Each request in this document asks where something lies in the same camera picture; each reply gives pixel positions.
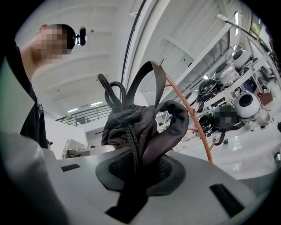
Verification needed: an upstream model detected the brown box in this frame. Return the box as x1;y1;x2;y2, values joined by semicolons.
258;92;274;106

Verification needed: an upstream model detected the black backpack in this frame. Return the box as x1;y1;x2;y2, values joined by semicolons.
97;61;190;174

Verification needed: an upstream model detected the orange metal coat rack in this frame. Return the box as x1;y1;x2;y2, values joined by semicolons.
152;58;218;164

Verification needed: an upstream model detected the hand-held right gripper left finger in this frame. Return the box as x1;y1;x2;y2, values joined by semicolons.
41;147;135;225

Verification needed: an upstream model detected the person's head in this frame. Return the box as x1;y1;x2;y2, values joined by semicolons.
19;23;76;93

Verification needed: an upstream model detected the person's black shirt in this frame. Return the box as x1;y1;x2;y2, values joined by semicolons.
4;39;54;150

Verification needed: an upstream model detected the grey metal railing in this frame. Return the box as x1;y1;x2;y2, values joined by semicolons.
55;105;113;127

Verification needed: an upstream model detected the white metal shelf rack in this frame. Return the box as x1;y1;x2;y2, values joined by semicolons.
162;12;281;142

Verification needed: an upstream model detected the black head-mounted camera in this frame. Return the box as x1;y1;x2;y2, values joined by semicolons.
73;26;87;47

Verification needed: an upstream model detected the black ceiling pipe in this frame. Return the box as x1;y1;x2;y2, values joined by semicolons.
121;0;147;82

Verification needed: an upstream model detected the silver pot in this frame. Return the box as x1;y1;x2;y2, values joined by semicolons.
214;62;237;82

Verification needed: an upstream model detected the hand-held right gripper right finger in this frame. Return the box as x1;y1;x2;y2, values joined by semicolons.
131;151;265;225

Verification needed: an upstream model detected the white round cooker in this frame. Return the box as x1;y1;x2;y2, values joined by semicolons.
233;93;261;120
232;50;251;69

